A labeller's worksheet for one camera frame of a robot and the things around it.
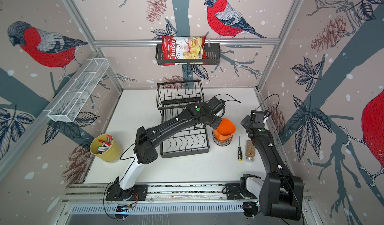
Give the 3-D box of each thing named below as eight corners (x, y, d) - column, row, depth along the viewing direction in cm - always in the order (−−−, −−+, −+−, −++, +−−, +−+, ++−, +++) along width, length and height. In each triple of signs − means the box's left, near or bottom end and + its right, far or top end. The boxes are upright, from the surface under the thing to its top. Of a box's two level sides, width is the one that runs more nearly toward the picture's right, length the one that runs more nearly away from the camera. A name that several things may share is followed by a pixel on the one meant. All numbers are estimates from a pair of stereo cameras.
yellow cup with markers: (99, 163, 84) (85, 154, 74) (107, 144, 92) (95, 134, 81) (120, 163, 84) (109, 154, 74) (126, 144, 92) (117, 134, 81)
